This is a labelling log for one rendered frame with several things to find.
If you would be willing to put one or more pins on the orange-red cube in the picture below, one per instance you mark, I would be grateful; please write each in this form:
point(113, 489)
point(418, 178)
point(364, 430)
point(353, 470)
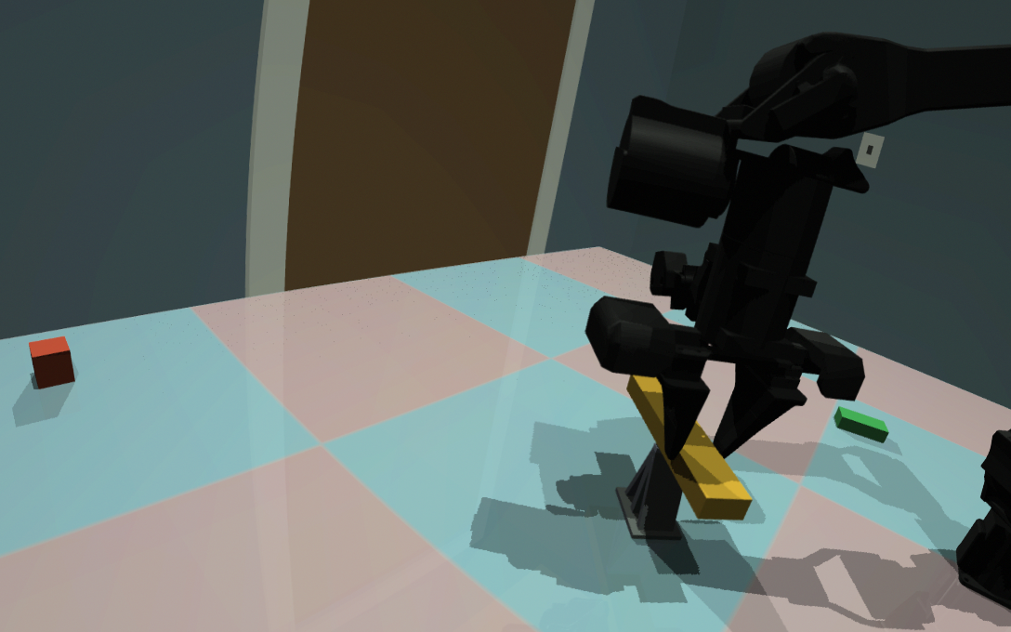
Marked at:
point(52, 362)

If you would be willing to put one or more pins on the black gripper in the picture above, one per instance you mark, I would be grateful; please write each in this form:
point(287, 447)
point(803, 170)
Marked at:
point(745, 311)

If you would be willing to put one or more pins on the green rectangular bar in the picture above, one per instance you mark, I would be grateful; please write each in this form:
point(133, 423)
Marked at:
point(861, 424)

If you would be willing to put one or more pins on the yellow bar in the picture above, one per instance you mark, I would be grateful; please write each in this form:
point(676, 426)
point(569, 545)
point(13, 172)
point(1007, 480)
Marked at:
point(712, 489)

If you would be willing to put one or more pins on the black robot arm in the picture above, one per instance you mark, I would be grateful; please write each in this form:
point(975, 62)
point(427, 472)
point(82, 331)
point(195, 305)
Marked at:
point(680, 166)

